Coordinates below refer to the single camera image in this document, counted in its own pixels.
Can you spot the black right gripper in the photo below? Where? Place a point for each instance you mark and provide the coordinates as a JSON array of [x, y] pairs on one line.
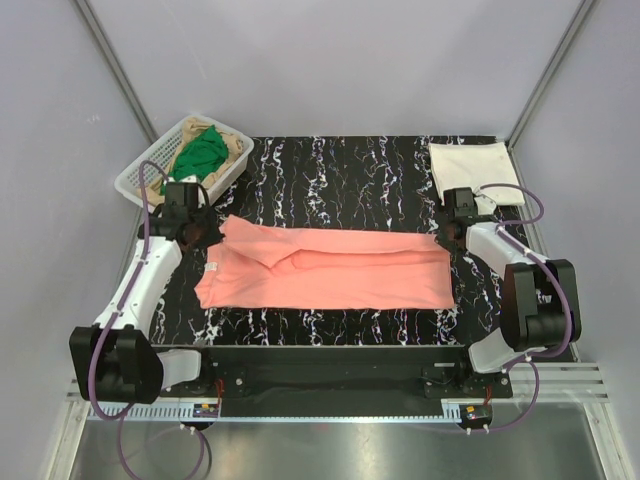
[[442, 235]]

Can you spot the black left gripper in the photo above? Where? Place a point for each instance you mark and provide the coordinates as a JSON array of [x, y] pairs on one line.
[[215, 235]]

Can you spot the salmon pink t shirt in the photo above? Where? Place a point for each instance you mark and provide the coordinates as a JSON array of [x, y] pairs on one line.
[[256, 266]]

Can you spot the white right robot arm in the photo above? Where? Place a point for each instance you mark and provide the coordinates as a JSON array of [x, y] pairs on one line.
[[540, 312]]

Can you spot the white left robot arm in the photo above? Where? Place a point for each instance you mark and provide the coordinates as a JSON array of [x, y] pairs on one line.
[[113, 359]]

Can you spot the folded white t shirt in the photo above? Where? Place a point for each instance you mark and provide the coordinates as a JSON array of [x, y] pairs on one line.
[[474, 166]]

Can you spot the green t shirt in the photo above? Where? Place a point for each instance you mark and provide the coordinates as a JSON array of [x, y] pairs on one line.
[[201, 157]]

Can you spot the white plastic laundry basket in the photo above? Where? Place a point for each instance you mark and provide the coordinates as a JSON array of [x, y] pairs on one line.
[[143, 171]]

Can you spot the beige t shirt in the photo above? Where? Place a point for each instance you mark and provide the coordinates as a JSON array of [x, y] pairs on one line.
[[195, 150]]

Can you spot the left controller board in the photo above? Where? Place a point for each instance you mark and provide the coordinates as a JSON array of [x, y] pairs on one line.
[[206, 410]]

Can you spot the controller board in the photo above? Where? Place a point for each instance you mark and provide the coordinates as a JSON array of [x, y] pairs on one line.
[[206, 410], [478, 412]]

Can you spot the right controller board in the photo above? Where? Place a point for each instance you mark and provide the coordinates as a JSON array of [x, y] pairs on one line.
[[478, 412]]

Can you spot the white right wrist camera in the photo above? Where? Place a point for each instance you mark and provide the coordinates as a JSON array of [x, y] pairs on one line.
[[486, 206]]

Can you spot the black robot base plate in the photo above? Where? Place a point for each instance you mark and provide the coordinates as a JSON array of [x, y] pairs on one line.
[[339, 382]]

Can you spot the aluminium frame rail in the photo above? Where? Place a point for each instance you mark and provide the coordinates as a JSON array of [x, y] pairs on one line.
[[553, 383]]

